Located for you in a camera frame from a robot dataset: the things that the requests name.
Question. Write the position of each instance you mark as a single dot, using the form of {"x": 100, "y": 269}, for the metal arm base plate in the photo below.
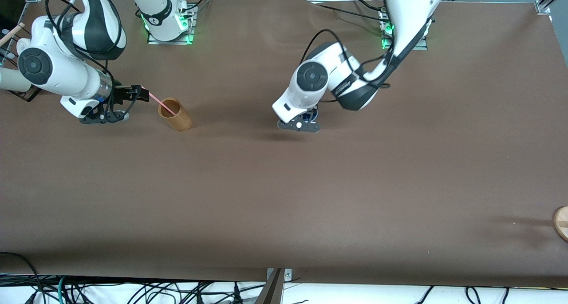
{"x": 422, "y": 47}
{"x": 171, "y": 42}

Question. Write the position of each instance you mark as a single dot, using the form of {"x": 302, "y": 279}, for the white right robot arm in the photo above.
{"x": 53, "y": 69}

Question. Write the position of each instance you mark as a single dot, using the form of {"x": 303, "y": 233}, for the wooden stick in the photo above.
{"x": 15, "y": 31}

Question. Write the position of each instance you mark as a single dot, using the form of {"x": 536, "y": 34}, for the bamboo cup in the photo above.
{"x": 182, "y": 122}

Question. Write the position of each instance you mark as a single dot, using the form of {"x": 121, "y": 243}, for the pink chopstick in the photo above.
{"x": 157, "y": 100}

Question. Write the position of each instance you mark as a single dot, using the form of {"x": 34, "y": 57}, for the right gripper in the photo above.
{"x": 120, "y": 93}

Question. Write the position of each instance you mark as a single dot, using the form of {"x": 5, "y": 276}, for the round wooden disc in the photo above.
{"x": 562, "y": 224}

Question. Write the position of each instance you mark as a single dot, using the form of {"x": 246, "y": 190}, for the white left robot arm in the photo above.
{"x": 412, "y": 11}

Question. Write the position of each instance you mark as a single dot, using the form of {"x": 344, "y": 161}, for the small metal table bracket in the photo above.
{"x": 288, "y": 275}

